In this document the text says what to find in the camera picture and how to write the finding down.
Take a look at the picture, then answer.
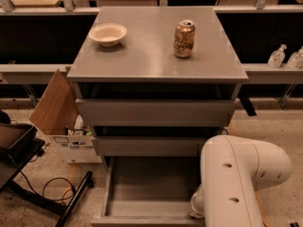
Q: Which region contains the open cardboard box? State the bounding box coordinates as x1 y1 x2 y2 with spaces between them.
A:
29 70 101 164

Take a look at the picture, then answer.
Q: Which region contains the grey drawer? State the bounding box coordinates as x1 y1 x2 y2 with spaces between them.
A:
76 99 235 127
91 157 205 227
92 136 205 157

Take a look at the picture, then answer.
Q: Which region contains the grey drawer cabinet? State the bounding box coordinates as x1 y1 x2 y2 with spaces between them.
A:
67 7 247 157

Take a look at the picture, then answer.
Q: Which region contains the clear pump bottle right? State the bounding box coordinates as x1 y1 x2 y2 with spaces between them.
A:
286 46 303 70

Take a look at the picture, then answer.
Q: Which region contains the white paper bowl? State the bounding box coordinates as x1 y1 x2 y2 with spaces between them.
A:
89 24 127 47

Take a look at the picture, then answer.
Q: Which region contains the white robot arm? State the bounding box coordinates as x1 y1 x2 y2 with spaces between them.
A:
190 135 292 227

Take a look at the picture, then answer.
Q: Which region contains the grey middle drawer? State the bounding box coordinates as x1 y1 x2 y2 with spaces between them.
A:
92 136 205 157

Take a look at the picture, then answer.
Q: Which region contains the grey top drawer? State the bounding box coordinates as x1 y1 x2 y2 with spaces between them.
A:
76 99 235 127

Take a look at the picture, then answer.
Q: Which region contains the black cart frame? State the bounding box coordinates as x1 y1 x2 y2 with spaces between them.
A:
0 137 95 227

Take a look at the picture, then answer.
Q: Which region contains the clear pump bottle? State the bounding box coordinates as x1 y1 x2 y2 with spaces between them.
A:
268 44 287 68
286 46 303 70

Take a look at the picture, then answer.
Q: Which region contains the clear pump bottle left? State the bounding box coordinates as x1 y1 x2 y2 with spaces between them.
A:
268 44 287 68

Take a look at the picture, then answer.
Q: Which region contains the grey bottom drawer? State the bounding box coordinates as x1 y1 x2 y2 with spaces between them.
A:
91 157 205 227

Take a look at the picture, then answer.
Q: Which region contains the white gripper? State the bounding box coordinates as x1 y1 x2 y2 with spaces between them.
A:
190 185 205 219

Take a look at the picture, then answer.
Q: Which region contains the black tray on cart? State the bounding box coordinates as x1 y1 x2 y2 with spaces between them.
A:
0 123 37 160

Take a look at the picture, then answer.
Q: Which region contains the gold soda can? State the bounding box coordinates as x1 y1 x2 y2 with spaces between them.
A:
173 20 195 59

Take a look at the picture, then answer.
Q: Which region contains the black looped cable left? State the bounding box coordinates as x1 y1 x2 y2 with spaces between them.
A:
19 170 78 206

